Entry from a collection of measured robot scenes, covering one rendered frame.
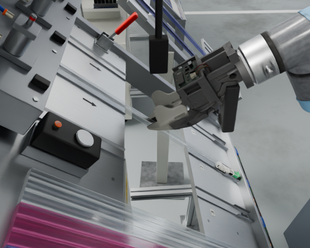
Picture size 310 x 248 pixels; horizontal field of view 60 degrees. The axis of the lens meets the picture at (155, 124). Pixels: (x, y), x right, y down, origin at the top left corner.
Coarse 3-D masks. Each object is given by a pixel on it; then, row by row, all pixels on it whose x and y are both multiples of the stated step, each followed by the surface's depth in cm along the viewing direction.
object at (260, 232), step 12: (228, 132) 81; (228, 144) 78; (228, 156) 76; (240, 168) 71; (240, 180) 69; (252, 204) 63; (252, 216) 62; (252, 228) 61; (264, 228) 60; (264, 240) 58
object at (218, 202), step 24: (192, 144) 64; (216, 144) 75; (192, 168) 57; (216, 168) 65; (192, 192) 53; (216, 192) 58; (240, 192) 67; (216, 216) 53; (240, 216) 59; (240, 240) 54
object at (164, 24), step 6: (138, 0) 75; (144, 0) 76; (144, 6) 76; (150, 6) 77; (150, 12) 77; (162, 24) 80; (168, 30) 81; (174, 36) 82; (180, 42) 83; (186, 48) 85; (192, 54) 86
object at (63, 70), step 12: (60, 72) 44; (72, 72) 45; (84, 84) 46; (108, 96) 48; (120, 108) 50; (132, 108) 52; (144, 120) 53; (168, 132) 56; (180, 144) 58; (204, 156) 62
